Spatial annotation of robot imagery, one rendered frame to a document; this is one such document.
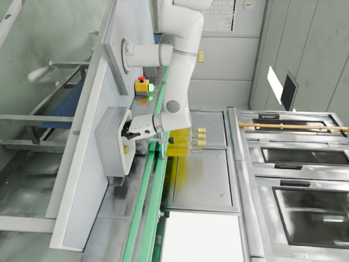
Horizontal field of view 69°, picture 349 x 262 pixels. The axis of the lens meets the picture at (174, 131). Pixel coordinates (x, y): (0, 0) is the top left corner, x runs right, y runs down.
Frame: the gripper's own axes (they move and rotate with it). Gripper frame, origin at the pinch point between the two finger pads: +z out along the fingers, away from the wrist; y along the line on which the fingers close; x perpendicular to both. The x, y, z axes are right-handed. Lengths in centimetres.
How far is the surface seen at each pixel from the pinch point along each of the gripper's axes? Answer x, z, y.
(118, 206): -20.1, 3.6, -20.8
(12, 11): 47, 51, 49
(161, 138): -14.0, -12.0, 8.6
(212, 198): -48, -28, 0
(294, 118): -69, -86, 80
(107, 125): 7.2, 0.1, -6.5
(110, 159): -5.4, 3.1, -10.7
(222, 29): -150, -56, 603
